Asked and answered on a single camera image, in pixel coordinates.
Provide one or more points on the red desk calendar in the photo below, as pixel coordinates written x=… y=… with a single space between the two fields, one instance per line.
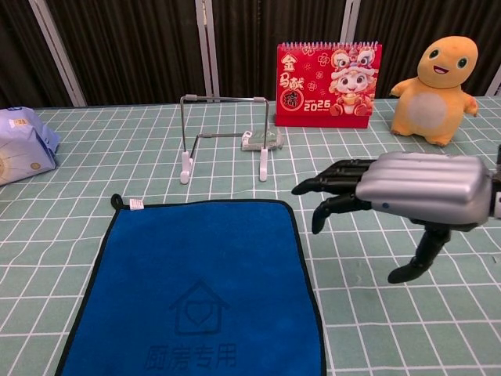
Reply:
x=313 y=78

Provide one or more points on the white partition frame post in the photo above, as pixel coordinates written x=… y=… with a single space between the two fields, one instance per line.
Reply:
x=496 y=84
x=58 y=53
x=207 y=51
x=349 y=19

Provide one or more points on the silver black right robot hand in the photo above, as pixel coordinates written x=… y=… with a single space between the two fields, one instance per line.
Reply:
x=422 y=184

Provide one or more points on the purple white tissue pack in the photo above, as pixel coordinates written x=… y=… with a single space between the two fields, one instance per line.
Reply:
x=23 y=149

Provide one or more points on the green checkered tablecloth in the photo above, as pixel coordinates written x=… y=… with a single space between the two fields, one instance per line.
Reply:
x=391 y=321

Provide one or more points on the yellow plush toy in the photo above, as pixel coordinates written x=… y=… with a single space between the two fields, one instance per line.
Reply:
x=426 y=109

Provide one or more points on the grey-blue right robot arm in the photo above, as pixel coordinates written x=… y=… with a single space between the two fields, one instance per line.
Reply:
x=497 y=203

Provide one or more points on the small clear green packet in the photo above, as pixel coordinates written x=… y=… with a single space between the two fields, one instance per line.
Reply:
x=275 y=139

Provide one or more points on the blue kitchen towel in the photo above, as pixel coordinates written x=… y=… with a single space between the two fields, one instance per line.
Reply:
x=195 y=254

